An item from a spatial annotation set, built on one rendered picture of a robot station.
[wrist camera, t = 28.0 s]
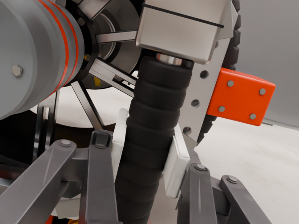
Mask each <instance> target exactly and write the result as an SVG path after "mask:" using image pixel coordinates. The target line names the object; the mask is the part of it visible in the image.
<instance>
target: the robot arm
mask: <svg viewBox="0 0 299 224"><path fill-rule="evenodd" d="M128 113H129V111H128V109H126V108H121V109H120V110H119V114H118V118H117V122H116V126H115V129H114V132H111V131H107V130H103V129H100V130H95V131H93V132H92V135H91V140H90V144H89V147H88V148H77V145H76V143H74V142H72V141H70V140H66V139H61V140H57V141H55V142H54V143H53V144H52V145H51V146H50V147H49V148H48V149H47V150H46V151H45V152H44V153H43V154H41V155H40V156H39V157H38V158H37V159H36V160H35V161H34V162H33V163H32V164H31V165H30V166H29V167H28V168H27V169H26V170H25V171H24V172H23V173H22V174H21V175H20V176H19V177H18V178H17V179H16V180H15V181H14V182H13V183H12V184H11V185H10V186H9V187H8V188H7V189H6V190H5V191H4V192H3V193H2V194H1V195H0V224H45V223H46V221H47V220H48V218H49V217H50V215H51V213H52V212H53V210H54V208H55V207H56V205H57V204H58V202H59V200H60V199H61V197H62V196H63V194H64V192H65V191H66V189H67V188H68V186H69V183H70V181H82V184H81V198H80V209H79V219H78V224H123V222H120V221H118V214H117V202H116V193H115V185H114V183H115V179H116V175H117V170H118V166H119V163H120V159H121V154H122V150H123V147H124V141H125V133H126V126H127V125H126V120H127V118H128ZM174 129H175V133H174V136H173V139H172V142H171V145H169V152H168V156H167V159H166V162H165V163H164V169H163V173H164V181H165V189H166V196H167V197H168V198H172V199H176V198H178V195H179V192H180V191H181V194H180V197H179V199H178V203H177V206H176V209H175V210H177V209H178V216H177V224H272V223H271V221H270V220H269V219H268V217H267V216H266V214H265V213H264V212H263V210H262V209H261V208H260V206H259V205H258V204H257V202H256V201H255V200H254V198H253V197H252V195H251V194H250V193H249V192H248V190H247V189H246V187H245V186H244V185H243V183H242V182H241V181H240V180H239V179H237V178H236V177H234V176H230V175H223V176H222V177H221V180H219V179H217V178H214V177H212V176H211V175H210V171H209V169H208V168H207V167H205V166H203V165H202V164H201V161H200V159H199V157H198V154H197V152H195V151H194V150H193V149H189V148H186V145H185V142H184V139H183V136H182V132H181V130H180V127H179V124H177V126H176V127H174Z"/></svg>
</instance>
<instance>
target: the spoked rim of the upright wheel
mask: <svg viewBox="0 0 299 224"><path fill-rule="evenodd" d="M113 1H114V0H82V1H81V2H80V3H77V2H75V1H73V0H66V5H65V9H67V10H68V11H69V12H70V13H71V14H72V16H73V17H74V19H75V20H76V21H77V23H78V25H79V27H80V29H81V32H82V35H83V38H84V44H85V53H84V55H85V54H89V55H90V56H91V57H90V60H89V61H87V60H85V57H84V59H83V63H82V65H81V68H80V70H79V72H78V73H77V74H76V76H75V77H74V78H73V79H72V80H71V81H70V82H69V83H67V84H66V85H65V86H63V87H68V86H71V87H72V88H73V90H74V92H75V94H76V96H77V98H78V100H79V102H80V104H81V105H82V107H83V109H84V111H85V113H86V115H87V117H88V119H89V121H90V122H91V124H92V126H93V128H78V127H70V126H66V125H62V124H58V123H56V120H57V110H58V104H59V96H60V89H59V90H58V91H57V92H55V93H53V94H52V95H51V96H49V97H48V98H47V99H45V100H44V101H42V102H41V103H39V104H38V105H37V114H36V113H34V112H32V111H31V110H27V111H25V112H21V113H18V114H13V115H10V116H8V117H6V118H4V119H2V120H0V162H1V163H3V164H6V165H9V166H13V167H18V168H24V169H27V168H28V167H29V166H30V165H31V164H32V163H33V162H34V161H35V160H36V159H37V158H38V157H39V156H40V155H41V154H43V153H44V152H45V151H46V150H47V149H48V148H49V147H50V146H51V145H52V144H53V143H54V142H55V141H57V140H61V139H66V140H70V141H72V142H74V143H76V145H77V148H88V147H89V144H90V140H91V135H92V132H93V131H95V130H100V129H103V130H107V131H111V132H114V129H115V126H116V123H114V124H110V125H106V126H105V125H104V123H103V121H102V119H101V117H100V115H99V113H98V111H97V109H96V107H95V106H94V104H93V102H92V100H91V98H90V96H89V94H88V92H87V90H86V88H85V86H84V84H83V82H82V80H83V79H84V78H85V77H87V76H88V75H89V74H91V75H92V76H94V77H96V78H98V79H100V80H102V81H103V82H105V83H107V84H109V85H110V86H112V87H114V88H116V89H118V90H119V91H121V92H123V93H125V94H126V95H129V96H130V97H132V98H134V94H133V91H134V89H133V88H131V87H129V86H127V85H126V84H124V83H122V82H120V81H118V80H117V79H115V78H114V76H115V75H116V76H118V77H119V78H121V79H123V80H125V81H126V82H128V83H130V84H132V85H133V86H135V83H136V80H137V78H136V77H134V76H132V75H130V74H128V73H127V72H125V71H123V70H121V69H120V68H118V67H116V66H115V65H113V64H111V63H110V62H108V61H106V60H104V59H102V58H101V55H102V51H103V44H105V43H114V42H122V41H132V40H135V36H136V32H137V29H136V30H127V31H118V32H106V33H102V32H101V29H100V27H99V24H98V22H97V21H96V18H97V17H98V16H99V15H100V14H101V13H102V12H103V11H104V10H105V9H106V8H107V7H108V6H109V5H110V4H111V3H112V2H113ZM80 18H82V19H83V20H84V21H85V24H84V25H82V26H81V25H80V24H79V22H78V21H79V19H80ZM47 108H49V110H48V119H46V118H45V117H46V109H47Z"/></svg>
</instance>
